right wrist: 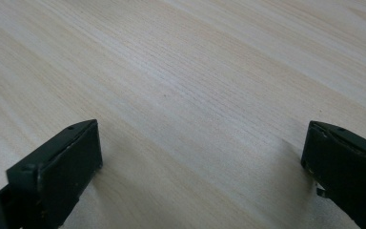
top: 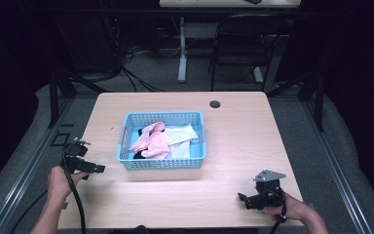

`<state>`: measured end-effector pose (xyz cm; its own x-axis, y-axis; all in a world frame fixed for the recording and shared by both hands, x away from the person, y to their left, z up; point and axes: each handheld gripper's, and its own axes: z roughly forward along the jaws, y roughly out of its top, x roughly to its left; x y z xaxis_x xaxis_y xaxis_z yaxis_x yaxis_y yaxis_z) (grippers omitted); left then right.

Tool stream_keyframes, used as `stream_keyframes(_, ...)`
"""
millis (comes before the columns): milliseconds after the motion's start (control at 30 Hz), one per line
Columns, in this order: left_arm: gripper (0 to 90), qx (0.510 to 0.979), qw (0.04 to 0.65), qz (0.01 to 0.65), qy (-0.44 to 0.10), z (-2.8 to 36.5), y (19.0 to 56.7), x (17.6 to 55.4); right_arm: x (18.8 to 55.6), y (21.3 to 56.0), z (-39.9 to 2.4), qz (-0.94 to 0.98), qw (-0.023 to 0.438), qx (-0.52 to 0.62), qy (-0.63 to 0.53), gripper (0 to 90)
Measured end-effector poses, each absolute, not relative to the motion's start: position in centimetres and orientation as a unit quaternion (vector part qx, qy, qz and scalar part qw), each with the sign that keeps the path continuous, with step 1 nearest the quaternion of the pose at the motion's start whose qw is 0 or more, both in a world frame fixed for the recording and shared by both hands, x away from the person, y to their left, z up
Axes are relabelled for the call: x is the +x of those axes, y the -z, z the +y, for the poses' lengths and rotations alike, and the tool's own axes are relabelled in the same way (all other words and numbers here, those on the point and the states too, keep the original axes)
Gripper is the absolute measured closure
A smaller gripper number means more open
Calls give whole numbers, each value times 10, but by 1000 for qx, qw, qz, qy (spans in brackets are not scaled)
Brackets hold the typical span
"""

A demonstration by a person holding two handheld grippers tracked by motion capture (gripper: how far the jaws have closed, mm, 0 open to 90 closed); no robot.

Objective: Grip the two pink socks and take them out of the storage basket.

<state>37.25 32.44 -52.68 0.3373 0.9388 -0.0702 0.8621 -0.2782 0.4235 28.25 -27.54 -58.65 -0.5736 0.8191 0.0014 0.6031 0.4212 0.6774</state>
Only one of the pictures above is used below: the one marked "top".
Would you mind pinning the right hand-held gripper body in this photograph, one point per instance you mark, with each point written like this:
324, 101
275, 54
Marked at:
268, 191

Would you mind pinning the white sock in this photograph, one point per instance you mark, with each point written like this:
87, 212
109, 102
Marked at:
181, 134
180, 151

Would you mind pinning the black square floor bracket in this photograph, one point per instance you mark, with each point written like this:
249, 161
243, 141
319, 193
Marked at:
60, 139

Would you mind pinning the person's right hand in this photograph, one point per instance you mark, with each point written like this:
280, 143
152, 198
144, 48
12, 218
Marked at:
292, 208

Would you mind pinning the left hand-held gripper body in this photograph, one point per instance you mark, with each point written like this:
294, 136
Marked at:
76, 162

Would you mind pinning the white desk leg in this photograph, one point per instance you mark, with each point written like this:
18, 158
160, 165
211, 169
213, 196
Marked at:
182, 52

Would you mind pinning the black sock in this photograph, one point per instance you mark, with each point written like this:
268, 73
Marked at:
138, 155

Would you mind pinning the light blue plastic basket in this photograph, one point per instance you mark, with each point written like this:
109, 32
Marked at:
162, 164

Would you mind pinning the white desk foot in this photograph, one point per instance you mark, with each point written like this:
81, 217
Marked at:
258, 74

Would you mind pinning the person's left hand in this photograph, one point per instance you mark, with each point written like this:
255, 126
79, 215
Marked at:
58, 185

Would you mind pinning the black folding chair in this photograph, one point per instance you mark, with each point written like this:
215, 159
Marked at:
245, 48

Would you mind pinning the pink sock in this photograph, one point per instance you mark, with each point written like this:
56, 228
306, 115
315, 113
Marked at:
157, 148
146, 135

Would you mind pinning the black metal stand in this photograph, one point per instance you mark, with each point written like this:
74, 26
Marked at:
61, 87
315, 94

